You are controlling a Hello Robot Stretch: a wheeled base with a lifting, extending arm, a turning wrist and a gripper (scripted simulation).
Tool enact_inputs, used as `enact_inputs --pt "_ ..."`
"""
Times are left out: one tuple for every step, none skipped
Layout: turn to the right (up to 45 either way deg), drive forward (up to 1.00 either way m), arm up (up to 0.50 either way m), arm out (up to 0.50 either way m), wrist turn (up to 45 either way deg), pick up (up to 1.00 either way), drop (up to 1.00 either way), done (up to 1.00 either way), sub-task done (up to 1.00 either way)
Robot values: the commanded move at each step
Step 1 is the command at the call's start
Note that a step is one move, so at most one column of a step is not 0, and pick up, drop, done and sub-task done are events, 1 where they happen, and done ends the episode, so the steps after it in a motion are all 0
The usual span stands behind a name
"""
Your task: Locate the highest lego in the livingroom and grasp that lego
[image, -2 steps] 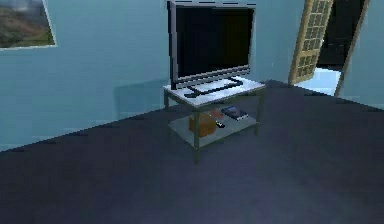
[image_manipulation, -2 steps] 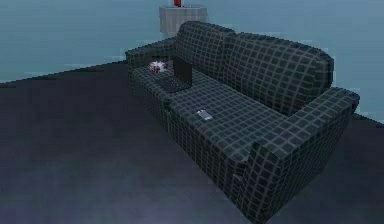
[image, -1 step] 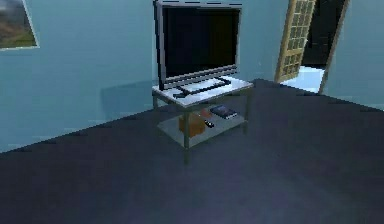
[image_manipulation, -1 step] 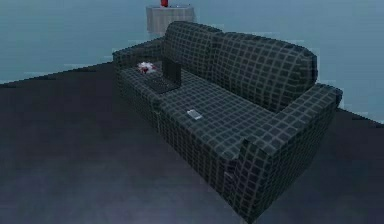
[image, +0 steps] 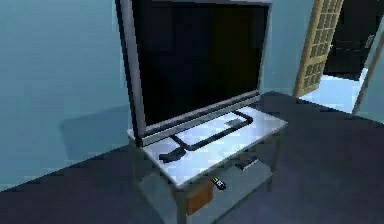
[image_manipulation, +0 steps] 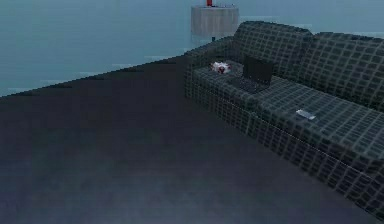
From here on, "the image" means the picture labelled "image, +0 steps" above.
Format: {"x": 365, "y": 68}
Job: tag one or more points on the black flat television set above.
{"x": 200, "y": 63}

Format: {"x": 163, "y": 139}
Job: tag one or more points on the grey metal television table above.
{"x": 220, "y": 156}

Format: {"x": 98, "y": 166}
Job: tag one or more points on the black remote control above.
{"x": 218, "y": 183}

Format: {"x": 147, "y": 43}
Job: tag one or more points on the dark grey flat box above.
{"x": 248, "y": 163}

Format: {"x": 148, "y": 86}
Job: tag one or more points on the orange brown box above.
{"x": 199, "y": 199}

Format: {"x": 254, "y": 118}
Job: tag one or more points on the tan lattice room door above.
{"x": 318, "y": 43}

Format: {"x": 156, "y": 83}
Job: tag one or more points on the black cabinet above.
{"x": 350, "y": 36}

